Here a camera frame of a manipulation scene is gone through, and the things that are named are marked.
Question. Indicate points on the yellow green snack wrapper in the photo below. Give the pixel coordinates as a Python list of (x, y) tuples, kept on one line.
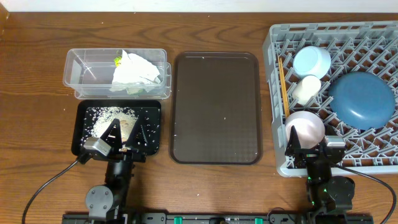
[(130, 74)]

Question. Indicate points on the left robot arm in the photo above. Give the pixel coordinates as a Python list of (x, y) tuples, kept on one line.
[(106, 202)]

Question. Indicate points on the black rectangular tray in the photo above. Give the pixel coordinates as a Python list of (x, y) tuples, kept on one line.
[(78, 129)]

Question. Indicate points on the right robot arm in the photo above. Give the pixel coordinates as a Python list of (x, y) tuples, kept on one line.
[(329, 194)]

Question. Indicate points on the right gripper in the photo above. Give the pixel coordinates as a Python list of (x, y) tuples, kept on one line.
[(293, 149)]

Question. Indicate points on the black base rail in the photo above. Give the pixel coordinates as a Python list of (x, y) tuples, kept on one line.
[(161, 218)]

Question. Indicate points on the cream cup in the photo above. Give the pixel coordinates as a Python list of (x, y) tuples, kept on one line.
[(306, 88)]

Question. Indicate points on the white napkin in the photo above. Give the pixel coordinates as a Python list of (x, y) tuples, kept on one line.
[(152, 72)]

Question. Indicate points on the clear plastic waste bin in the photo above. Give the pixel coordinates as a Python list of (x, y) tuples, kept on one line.
[(90, 73)]

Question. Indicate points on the white rice pile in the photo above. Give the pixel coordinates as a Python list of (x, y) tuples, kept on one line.
[(97, 119)]

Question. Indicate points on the dark blue plate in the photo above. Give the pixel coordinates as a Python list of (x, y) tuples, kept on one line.
[(362, 100)]

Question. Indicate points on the brown serving tray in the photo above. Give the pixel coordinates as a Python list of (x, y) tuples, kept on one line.
[(216, 111)]

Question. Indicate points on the light blue bowl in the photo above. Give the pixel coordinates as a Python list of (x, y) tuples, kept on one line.
[(313, 61)]

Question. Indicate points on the grey dishwasher rack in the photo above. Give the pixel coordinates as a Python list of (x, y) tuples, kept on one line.
[(353, 47)]

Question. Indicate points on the pink bowl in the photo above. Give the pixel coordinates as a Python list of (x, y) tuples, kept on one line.
[(309, 127)]

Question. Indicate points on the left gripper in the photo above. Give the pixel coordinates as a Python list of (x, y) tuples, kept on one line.
[(132, 155)]

